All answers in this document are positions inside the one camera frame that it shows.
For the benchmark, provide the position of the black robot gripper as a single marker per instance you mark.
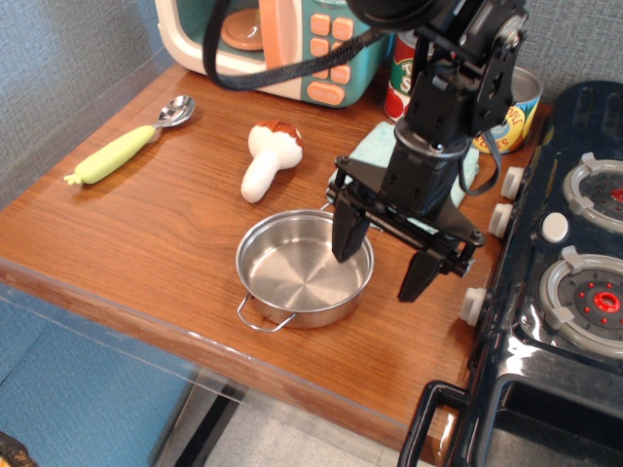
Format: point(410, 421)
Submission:
point(416, 183)

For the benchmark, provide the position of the small metal pot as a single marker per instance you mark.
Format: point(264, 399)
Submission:
point(290, 274)

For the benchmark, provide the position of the black toy stove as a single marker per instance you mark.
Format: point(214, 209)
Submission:
point(545, 386)

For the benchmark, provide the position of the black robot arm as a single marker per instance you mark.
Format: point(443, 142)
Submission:
point(464, 62)

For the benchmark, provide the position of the light blue folded cloth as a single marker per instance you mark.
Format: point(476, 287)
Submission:
point(376, 149)

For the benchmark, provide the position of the white stove knob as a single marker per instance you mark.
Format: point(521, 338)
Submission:
point(554, 227)
point(512, 182)
point(472, 305)
point(500, 219)

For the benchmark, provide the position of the pineapple slices can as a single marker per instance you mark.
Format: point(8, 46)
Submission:
point(527, 90)

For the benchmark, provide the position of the spoon with yellow handle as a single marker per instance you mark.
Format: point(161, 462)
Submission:
point(115, 154)

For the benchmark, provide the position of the teal toy microwave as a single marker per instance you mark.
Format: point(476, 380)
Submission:
point(258, 35)

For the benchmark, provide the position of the tomato sauce can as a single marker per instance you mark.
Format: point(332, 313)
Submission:
point(399, 85)

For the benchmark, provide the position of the plush mushroom toy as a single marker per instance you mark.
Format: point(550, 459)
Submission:
point(273, 146)

